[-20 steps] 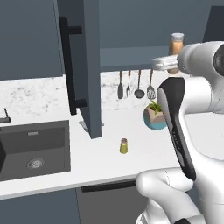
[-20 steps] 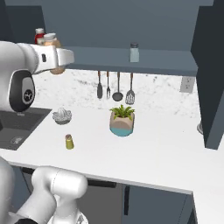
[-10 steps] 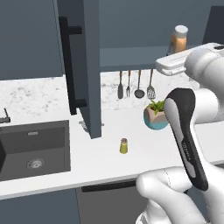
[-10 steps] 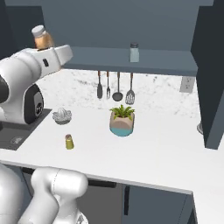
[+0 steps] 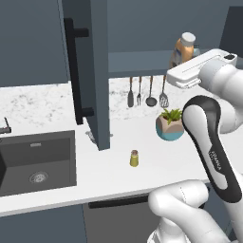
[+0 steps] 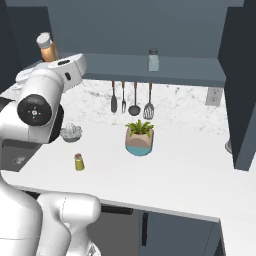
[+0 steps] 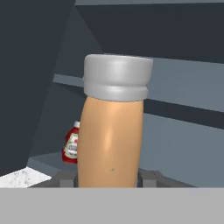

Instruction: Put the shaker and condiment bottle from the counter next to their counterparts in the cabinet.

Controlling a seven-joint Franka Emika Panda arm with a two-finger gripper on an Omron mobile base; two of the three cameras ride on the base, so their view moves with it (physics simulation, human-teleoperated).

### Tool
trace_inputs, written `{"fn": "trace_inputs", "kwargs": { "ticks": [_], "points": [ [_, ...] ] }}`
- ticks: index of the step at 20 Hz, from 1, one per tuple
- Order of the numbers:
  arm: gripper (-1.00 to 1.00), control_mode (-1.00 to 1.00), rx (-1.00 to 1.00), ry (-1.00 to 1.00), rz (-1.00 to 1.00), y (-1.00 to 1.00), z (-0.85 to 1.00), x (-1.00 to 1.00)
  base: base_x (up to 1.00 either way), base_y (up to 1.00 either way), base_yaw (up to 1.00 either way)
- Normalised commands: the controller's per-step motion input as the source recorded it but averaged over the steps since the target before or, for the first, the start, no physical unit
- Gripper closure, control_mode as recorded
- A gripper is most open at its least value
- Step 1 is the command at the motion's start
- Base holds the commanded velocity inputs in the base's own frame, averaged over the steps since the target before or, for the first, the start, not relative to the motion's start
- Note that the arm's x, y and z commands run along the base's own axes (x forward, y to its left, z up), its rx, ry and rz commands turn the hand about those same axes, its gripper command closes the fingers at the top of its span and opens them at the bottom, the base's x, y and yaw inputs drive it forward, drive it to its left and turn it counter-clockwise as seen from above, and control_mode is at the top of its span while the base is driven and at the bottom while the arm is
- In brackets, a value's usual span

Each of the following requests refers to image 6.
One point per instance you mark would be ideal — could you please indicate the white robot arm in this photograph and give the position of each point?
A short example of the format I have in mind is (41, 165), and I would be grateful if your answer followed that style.
(23, 220)

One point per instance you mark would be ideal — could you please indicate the orange bottle with white cap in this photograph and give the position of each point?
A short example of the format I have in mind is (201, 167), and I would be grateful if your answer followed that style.
(48, 50)

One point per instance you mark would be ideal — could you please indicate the yellow shaker with brown cap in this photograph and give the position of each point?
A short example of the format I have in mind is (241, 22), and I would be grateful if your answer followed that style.
(79, 164)

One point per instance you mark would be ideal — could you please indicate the grey round object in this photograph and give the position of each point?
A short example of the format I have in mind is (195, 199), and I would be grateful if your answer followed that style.
(228, 146)

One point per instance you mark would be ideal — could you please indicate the clear glass citrus juicer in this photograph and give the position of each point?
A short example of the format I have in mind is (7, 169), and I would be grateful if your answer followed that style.
(71, 133)

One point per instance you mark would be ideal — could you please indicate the blue-grey base cabinet door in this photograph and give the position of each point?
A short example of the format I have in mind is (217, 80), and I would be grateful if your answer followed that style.
(180, 236)

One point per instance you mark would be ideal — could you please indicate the grey appliance front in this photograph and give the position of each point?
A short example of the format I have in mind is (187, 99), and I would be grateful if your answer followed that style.
(116, 235)

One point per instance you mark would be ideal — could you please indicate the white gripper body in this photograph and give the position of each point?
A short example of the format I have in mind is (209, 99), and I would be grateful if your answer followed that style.
(75, 61)

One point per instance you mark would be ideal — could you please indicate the blue-grey wall cabinet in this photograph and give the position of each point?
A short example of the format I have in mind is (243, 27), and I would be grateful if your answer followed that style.
(140, 30)

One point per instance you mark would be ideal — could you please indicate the white wall socket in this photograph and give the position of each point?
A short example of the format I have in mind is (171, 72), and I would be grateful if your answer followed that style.
(214, 96)

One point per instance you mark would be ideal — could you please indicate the dark grey sink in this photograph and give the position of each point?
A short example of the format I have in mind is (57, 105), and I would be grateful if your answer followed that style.
(18, 155)

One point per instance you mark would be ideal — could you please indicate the potted plant in teal pot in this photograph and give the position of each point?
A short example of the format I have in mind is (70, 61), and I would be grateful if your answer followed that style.
(139, 141)

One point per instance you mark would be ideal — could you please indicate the grey glass shaker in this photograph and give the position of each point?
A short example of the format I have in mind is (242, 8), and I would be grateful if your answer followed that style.
(153, 61)

